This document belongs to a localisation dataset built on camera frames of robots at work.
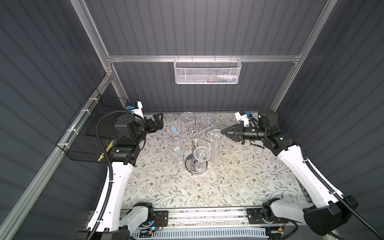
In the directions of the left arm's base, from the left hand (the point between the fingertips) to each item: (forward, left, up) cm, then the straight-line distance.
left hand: (154, 115), depth 68 cm
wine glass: (-11, -28, -4) cm, 30 cm away
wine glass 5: (+1, -15, -3) cm, 15 cm away
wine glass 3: (-15, -10, -19) cm, 26 cm away
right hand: (-10, -31, -3) cm, 33 cm away
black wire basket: (-7, +34, -7) cm, 35 cm away
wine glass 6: (-1, -25, -3) cm, 25 cm away
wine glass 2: (-18, -21, -6) cm, 28 cm away
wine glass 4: (-5, -9, -4) cm, 12 cm away
